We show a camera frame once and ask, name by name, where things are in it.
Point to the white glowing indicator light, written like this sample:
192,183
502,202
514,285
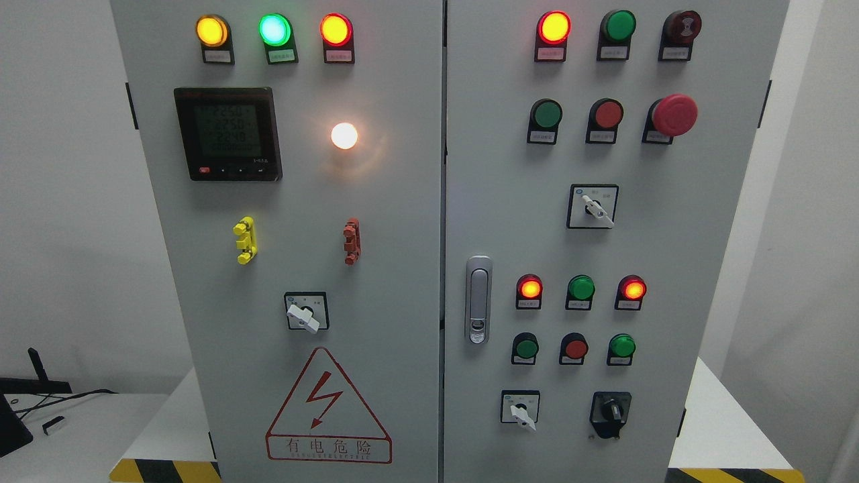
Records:
344,135

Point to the upper right white selector switch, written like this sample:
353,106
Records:
592,206

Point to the left door white selector switch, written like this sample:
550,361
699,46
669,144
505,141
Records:
307,310

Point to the black monitor corner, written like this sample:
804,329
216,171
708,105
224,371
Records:
13,433

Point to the green push button lower right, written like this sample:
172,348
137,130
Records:
621,350

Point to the red emergency stop mushroom button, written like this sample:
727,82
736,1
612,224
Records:
669,117

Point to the red indicator middle right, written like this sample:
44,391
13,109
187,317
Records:
630,293

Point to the black rotary knob switch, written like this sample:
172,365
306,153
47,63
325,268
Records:
609,412

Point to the green push button upper row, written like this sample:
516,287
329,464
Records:
544,118

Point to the lower white selector switch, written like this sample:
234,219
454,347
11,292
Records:
521,408

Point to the green indicator light top left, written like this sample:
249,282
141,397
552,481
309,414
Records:
278,38

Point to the green push button lower left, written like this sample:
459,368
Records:
524,349

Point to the yellow indicator light top left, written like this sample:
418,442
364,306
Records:
215,37

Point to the silver door latch handle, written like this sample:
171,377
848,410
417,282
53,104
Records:
477,308

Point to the white platform with hazard stripes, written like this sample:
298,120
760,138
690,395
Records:
718,441

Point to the small black white adapter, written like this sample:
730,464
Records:
53,425

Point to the dark red buzzer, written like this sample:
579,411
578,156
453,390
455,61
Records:
678,34

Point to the red lit indicator top right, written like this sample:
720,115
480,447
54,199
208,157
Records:
551,35

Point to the right grey cabinet door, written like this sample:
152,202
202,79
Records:
508,200

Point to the red push button upper row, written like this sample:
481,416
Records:
605,115

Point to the black digital power meter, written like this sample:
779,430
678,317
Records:
229,134

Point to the green indicator middle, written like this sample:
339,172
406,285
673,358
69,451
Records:
580,293

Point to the red lit indicator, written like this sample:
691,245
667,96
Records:
529,292
551,35

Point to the red lit indicator middle left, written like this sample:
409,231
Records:
529,292

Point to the green indicator top right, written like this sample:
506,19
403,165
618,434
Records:
615,32

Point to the grey cabinet door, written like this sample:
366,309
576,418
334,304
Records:
384,311
508,200

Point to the red push button lower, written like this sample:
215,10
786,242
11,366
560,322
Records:
573,349

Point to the left grey cabinet door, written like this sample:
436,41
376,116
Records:
384,311

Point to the black device with antenna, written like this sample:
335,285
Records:
12,385

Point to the red indicator light top left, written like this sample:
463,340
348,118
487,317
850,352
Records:
336,31

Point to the red electric hazard warning sticker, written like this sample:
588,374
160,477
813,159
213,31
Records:
325,419

